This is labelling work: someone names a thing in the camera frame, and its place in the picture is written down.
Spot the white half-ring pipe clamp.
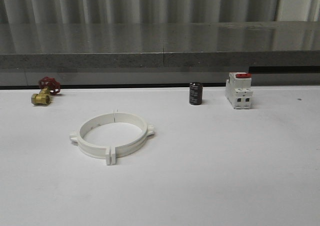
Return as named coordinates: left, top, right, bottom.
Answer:
left=69, top=112, right=117, bottom=165
left=106, top=112, right=155, bottom=165

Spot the black cylindrical capacitor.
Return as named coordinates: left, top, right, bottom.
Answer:
left=189, top=82, right=203, bottom=105

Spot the grey stone shelf ledge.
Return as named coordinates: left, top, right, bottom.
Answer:
left=0, top=22, right=320, bottom=73

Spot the white circuit breaker red switch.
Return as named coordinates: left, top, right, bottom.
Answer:
left=225, top=72, right=253, bottom=109

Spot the brass valve with red handle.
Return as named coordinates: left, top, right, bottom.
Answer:
left=31, top=77, right=61, bottom=105

